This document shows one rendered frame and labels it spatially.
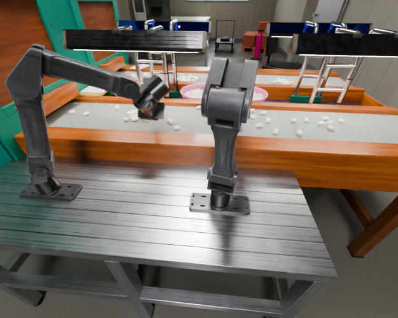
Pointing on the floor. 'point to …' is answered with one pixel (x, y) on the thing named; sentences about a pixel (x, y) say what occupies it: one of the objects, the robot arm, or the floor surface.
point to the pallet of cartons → (248, 40)
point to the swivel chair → (275, 60)
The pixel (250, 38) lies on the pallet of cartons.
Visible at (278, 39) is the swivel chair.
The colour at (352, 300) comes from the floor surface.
